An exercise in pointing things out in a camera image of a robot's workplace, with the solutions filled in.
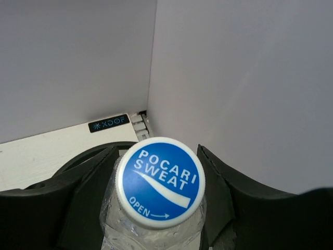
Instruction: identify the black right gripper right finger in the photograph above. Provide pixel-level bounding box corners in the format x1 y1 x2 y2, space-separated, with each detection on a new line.
197 145 332 249

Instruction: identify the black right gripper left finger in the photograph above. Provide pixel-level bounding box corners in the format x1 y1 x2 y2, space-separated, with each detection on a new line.
1 146 119 249

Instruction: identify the clear bottle blue Pocari cap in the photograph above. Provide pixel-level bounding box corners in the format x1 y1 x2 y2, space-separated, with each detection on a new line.
99 137 207 249

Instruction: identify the white bin black rim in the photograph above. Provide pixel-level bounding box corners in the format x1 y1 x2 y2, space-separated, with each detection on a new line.
52 141 139 178

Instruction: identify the black XDOF label right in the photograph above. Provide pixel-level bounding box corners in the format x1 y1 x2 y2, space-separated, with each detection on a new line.
88 114 130 133

